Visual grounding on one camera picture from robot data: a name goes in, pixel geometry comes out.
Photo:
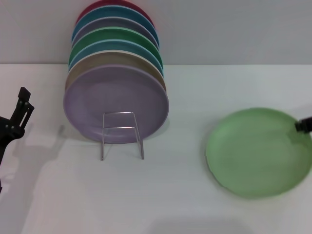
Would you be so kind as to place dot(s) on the light green plate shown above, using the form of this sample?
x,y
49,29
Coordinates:
x,y
251,156

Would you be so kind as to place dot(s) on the light blue plate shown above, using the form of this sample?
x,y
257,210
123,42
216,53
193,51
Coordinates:
x,y
109,46

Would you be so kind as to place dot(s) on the dark red plate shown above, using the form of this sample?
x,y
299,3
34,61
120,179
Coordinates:
x,y
109,2

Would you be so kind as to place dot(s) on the teal blue plate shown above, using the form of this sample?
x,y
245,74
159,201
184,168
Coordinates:
x,y
109,12

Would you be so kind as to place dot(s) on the grey purple plate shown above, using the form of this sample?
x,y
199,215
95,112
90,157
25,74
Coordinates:
x,y
109,23

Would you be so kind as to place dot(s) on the dark green plate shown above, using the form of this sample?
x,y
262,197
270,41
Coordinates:
x,y
109,34

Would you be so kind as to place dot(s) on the beige plate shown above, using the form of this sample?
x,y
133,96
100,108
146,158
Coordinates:
x,y
109,58

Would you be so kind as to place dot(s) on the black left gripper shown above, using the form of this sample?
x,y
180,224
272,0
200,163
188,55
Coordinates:
x,y
3,136

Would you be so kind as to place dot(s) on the lilac plate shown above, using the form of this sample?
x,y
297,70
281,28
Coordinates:
x,y
97,97

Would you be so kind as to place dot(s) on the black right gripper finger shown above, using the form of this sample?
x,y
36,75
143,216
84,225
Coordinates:
x,y
304,125

